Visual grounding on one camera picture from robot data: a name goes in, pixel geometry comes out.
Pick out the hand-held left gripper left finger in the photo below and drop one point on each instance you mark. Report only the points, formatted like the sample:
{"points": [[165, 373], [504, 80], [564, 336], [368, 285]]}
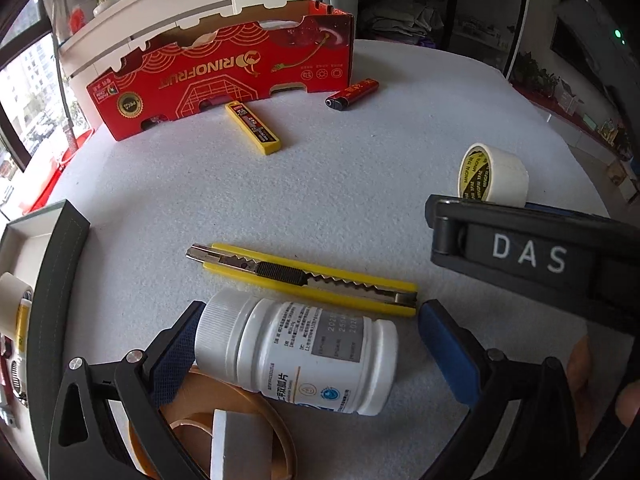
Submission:
{"points": [[170, 357]]}

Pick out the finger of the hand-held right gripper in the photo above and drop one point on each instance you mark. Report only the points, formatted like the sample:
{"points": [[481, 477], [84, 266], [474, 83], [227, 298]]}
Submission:
{"points": [[447, 230]]}

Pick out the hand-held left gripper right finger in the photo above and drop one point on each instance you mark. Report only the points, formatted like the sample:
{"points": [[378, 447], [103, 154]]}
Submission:
{"points": [[445, 355]]}

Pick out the small white masking tape roll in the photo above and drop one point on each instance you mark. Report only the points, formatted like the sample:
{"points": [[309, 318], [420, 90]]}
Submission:
{"points": [[502, 175]]}

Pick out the white pill bottle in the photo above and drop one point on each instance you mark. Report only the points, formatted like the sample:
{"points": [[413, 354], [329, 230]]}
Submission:
{"points": [[300, 355]]}

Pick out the dark green tray box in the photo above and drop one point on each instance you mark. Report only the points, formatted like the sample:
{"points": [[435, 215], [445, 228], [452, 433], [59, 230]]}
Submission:
{"points": [[56, 280]]}

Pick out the red small box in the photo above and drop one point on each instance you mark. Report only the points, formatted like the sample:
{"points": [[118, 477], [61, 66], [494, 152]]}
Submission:
{"points": [[5, 348]]}

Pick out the wide white masking tape roll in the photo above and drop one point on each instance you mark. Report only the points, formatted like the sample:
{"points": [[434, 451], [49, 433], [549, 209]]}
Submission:
{"points": [[10, 300]]}

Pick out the white power plug adapter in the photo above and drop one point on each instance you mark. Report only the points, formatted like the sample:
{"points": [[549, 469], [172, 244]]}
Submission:
{"points": [[7, 413]]}

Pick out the person's right hand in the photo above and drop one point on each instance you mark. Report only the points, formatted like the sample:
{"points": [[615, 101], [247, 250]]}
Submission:
{"points": [[592, 385]]}

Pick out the brown round dish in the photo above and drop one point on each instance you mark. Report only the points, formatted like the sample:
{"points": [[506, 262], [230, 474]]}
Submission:
{"points": [[235, 398]]}

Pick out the white rectangular block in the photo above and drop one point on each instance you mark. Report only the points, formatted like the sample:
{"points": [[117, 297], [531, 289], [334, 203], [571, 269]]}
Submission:
{"points": [[222, 442]]}

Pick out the yellow utility knife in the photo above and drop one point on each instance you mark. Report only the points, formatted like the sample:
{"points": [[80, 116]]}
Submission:
{"points": [[310, 277]]}

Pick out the yellow white glue tube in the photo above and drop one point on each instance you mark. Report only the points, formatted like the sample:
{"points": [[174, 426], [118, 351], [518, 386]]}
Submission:
{"points": [[23, 321]]}

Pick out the red lighter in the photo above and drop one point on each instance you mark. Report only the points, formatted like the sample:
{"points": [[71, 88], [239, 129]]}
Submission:
{"points": [[352, 95]]}

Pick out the potted plants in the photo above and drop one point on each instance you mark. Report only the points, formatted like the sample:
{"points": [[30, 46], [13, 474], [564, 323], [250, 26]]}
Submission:
{"points": [[536, 74]]}

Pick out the pile of folded clothes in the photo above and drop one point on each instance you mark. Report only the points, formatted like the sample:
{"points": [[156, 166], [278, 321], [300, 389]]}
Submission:
{"points": [[400, 21]]}

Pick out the yellow blade case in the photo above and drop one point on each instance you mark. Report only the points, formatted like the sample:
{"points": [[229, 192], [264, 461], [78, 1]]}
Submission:
{"points": [[252, 127]]}

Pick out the clear plastic package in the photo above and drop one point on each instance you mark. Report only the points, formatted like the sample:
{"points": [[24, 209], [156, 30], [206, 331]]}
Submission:
{"points": [[277, 24]]}

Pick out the red cardboard box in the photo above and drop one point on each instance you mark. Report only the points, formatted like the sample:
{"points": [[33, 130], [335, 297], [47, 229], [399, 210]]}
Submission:
{"points": [[210, 82]]}

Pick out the metal pole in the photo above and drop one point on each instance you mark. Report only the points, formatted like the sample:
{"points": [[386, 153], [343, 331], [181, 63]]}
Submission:
{"points": [[62, 87]]}

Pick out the orange red bag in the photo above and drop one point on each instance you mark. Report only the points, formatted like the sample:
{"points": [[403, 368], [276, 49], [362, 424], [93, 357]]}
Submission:
{"points": [[75, 18]]}

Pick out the black window frame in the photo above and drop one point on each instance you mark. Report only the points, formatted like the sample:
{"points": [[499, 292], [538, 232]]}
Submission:
{"points": [[11, 132]]}

